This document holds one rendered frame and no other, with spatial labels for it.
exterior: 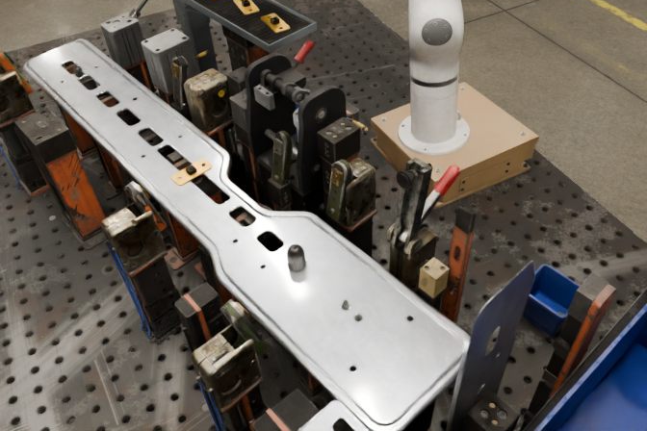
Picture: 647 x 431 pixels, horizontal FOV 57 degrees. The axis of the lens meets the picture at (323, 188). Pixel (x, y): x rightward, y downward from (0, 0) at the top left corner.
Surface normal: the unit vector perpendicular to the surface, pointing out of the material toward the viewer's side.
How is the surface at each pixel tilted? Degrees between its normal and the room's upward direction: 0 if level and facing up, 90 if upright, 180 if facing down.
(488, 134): 4
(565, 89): 0
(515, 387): 0
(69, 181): 90
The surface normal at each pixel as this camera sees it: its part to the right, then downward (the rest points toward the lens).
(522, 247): -0.04, -0.72
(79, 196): 0.67, 0.50
